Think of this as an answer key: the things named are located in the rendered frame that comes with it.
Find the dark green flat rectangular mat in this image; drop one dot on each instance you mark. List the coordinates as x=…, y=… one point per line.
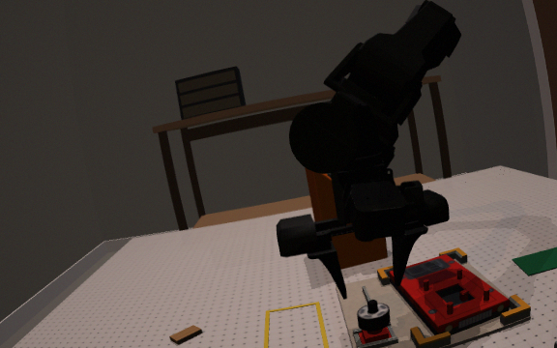
x=538, y=262

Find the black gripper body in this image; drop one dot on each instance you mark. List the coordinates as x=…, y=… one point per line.
x=302, y=235

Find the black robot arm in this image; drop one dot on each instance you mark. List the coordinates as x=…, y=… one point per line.
x=360, y=121

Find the black wheel with grey hub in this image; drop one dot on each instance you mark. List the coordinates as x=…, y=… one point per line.
x=373, y=322

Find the yellow rectangular outline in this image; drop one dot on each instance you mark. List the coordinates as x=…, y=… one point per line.
x=318, y=307

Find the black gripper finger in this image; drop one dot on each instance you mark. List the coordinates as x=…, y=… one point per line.
x=329, y=259
x=401, y=249

